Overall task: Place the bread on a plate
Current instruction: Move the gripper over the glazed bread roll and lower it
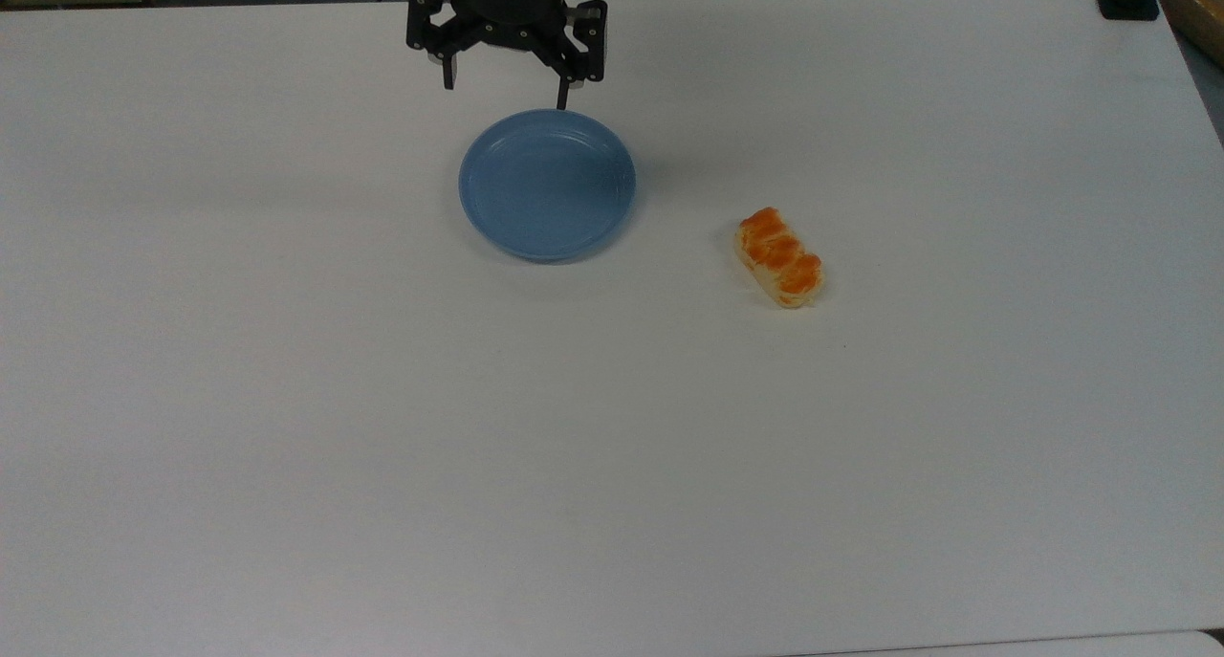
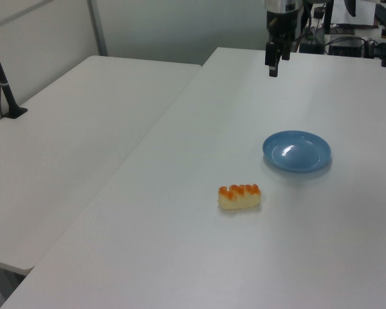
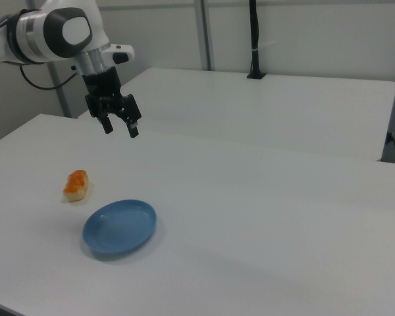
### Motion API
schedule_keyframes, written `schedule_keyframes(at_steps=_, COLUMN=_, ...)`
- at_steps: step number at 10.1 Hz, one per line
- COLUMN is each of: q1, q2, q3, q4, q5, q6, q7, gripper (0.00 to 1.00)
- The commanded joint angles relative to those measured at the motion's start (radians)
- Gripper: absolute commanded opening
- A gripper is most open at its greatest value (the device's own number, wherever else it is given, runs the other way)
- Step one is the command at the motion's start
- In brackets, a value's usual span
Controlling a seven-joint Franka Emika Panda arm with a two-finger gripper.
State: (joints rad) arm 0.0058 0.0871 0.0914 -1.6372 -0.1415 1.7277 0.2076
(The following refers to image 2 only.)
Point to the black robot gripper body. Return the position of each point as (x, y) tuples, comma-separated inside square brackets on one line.
[(282, 23)]

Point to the blue plastic plate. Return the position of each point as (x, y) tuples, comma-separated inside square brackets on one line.
[(296, 151)]

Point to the black vertical stand post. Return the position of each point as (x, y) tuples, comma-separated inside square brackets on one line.
[(328, 16)]

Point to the orange topped bread loaf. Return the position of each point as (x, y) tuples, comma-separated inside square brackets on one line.
[(239, 197)]

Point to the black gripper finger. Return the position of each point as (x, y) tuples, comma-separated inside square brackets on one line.
[(271, 58), (286, 51)]

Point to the black camera stand pole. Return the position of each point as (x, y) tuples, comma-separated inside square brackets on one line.
[(1, 74)]

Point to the grey partition frame post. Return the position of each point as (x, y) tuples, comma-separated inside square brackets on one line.
[(97, 27)]

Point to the black electronics box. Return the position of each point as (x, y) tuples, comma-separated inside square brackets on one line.
[(345, 45)]

